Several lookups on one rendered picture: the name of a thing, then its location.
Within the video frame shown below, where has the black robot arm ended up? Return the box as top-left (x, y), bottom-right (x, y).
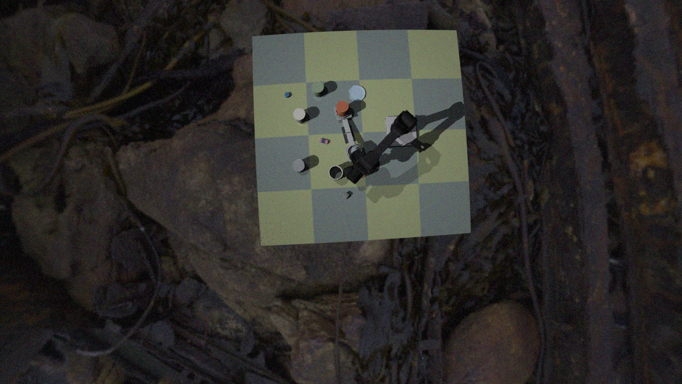
top-left (346, 110), bottom-right (418, 184)

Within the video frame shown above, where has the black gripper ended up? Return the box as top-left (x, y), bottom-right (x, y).
top-left (344, 161), bottom-right (380, 176)

